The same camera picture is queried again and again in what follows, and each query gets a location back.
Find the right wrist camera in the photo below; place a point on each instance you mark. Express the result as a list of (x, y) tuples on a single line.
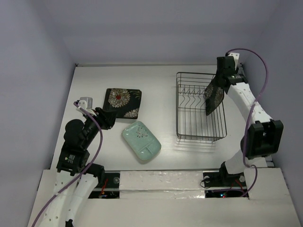
[(235, 56)]

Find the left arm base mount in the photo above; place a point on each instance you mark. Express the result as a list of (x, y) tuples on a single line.
[(109, 189)]

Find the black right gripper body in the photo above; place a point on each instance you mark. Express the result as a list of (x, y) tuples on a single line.
[(219, 79)]

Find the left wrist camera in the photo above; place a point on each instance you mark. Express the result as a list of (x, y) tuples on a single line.
[(85, 103)]

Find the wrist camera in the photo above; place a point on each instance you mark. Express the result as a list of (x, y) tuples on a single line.
[(235, 56), (85, 103)]

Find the white foil covered front board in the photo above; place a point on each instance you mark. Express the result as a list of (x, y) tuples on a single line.
[(161, 185)]

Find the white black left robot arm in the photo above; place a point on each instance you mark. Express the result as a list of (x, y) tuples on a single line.
[(76, 177)]

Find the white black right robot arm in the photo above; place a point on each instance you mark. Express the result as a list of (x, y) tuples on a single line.
[(262, 133)]

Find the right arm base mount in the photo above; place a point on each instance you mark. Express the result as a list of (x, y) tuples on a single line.
[(216, 186)]

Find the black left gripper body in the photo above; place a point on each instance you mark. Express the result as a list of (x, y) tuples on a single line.
[(102, 121)]

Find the black wire dish rack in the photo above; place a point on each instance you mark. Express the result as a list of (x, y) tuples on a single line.
[(192, 122)]

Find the light green round plate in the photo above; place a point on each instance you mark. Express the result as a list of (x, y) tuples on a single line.
[(142, 141)]

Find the black white floral square plate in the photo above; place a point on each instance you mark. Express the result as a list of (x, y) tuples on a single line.
[(124, 102)]

